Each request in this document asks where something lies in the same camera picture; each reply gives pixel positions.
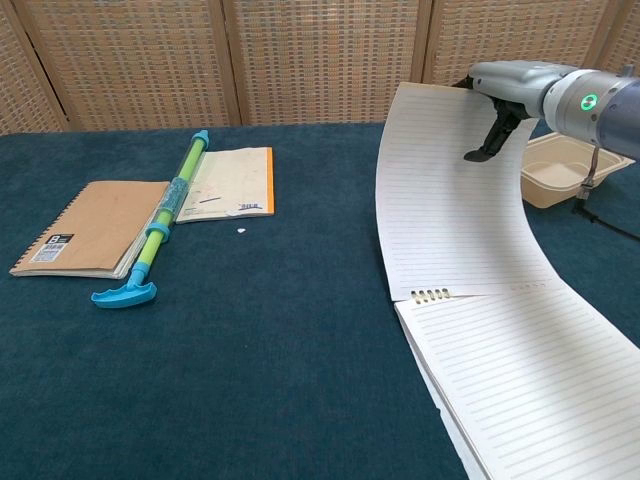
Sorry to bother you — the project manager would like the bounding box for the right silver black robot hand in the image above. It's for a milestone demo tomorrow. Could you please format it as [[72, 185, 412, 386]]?
[[452, 60, 564, 164]]

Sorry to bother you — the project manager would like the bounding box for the large beige ring-bound notepad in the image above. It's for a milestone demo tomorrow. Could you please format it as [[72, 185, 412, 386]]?
[[374, 82, 640, 480]]

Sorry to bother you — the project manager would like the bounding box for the brown spiral notebook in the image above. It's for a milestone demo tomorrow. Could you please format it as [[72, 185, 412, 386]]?
[[8, 180, 172, 280]]

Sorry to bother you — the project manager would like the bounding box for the beige plastic food container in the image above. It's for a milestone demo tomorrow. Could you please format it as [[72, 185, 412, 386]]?
[[519, 132, 637, 210]]

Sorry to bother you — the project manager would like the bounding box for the woven bamboo folding screen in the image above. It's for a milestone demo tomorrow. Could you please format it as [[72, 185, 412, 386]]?
[[0, 0, 640, 136]]

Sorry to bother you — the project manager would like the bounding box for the white booklet orange spine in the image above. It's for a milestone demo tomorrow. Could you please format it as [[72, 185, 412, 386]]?
[[175, 146, 276, 225]]

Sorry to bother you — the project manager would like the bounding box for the green blue water pump toy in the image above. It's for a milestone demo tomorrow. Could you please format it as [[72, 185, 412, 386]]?
[[90, 129, 210, 309]]

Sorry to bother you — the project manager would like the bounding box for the dark blue felt table cloth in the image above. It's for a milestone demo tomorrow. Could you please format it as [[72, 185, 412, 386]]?
[[0, 117, 640, 480]]

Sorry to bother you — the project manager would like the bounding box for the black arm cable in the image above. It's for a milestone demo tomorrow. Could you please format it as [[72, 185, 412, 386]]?
[[571, 146, 640, 241]]

